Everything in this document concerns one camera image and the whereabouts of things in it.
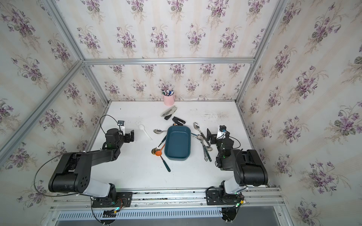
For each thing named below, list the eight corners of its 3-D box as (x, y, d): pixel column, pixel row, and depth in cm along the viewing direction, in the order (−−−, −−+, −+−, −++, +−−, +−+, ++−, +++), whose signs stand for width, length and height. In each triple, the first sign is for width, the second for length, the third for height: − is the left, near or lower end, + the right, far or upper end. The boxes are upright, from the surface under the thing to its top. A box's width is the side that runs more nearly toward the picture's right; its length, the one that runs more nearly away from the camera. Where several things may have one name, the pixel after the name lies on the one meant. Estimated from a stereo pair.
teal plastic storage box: (164, 160, 88) (163, 157, 84) (166, 128, 104) (166, 124, 100) (191, 160, 89) (192, 157, 85) (190, 128, 105) (190, 124, 101)
